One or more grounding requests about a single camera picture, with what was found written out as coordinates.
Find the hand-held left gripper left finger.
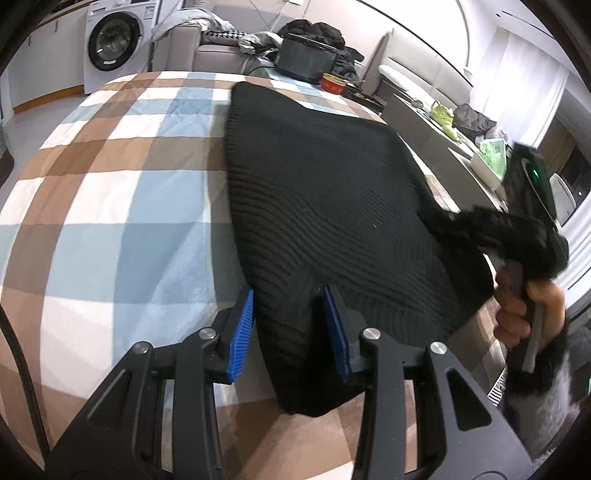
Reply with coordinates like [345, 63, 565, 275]
[44, 285, 256, 480]

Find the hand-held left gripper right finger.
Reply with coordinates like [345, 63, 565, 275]
[322, 285, 536, 480]

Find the black knitted sweater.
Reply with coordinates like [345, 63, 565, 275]
[224, 82, 571, 418]

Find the person's right forearm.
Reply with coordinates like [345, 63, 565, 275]
[501, 330, 591, 457]

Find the person's right hand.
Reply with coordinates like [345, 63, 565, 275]
[494, 281, 568, 352]

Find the white box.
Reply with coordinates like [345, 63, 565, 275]
[471, 148, 513, 190]

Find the green packet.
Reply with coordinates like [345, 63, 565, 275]
[478, 138, 509, 178]

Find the dark grey cloth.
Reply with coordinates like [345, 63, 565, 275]
[455, 104, 499, 144]

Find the white curtain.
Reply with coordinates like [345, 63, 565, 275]
[496, 28, 573, 148]

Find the yellow green cloth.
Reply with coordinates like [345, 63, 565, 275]
[429, 102, 462, 139]

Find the grey side cabinet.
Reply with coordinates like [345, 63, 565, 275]
[383, 90, 509, 208]

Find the beige sofa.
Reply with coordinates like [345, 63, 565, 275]
[379, 28, 476, 107]

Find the black white striped cloth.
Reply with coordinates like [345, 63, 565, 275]
[488, 374, 509, 407]

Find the plaid blanket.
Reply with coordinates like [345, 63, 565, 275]
[0, 70, 509, 480]

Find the dark tray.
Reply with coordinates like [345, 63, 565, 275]
[346, 83, 385, 106]

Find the beige upright board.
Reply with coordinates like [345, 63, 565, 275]
[365, 28, 394, 95]

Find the red round tin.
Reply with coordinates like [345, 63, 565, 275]
[321, 73, 354, 95]

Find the black jacket pile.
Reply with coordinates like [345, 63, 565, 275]
[281, 19, 365, 79]

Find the black storage box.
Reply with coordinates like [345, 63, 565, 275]
[276, 33, 340, 84]

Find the grey sofa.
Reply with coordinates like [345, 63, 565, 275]
[152, 23, 282, 77]

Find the checkered pillow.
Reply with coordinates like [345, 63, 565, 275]
[203, 28, 247, 46]

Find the light grey blanket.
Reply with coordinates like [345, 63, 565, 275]
[154, 8, 222, 42]

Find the white washing machine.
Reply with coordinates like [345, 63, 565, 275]
[83, 0, 160, 95]

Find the white cabinet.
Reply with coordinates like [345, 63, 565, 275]
[0, 0, 88, 112]

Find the black cable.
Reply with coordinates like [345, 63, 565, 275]
[0, 307, 49, 455]

